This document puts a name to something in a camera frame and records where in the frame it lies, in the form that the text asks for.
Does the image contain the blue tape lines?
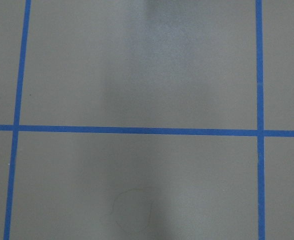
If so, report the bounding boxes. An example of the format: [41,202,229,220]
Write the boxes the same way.
[0,0,294,240]

